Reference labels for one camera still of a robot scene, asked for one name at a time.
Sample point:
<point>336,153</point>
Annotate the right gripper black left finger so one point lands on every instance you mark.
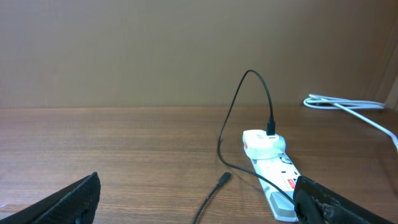
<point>74,204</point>

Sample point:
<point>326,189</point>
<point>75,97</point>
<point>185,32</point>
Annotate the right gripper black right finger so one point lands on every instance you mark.
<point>316,204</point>

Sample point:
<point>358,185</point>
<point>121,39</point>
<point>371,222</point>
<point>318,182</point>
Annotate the white charger plug adapter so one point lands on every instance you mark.
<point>258,145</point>

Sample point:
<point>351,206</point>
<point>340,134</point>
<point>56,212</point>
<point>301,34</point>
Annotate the white power strip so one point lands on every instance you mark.
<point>281,171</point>

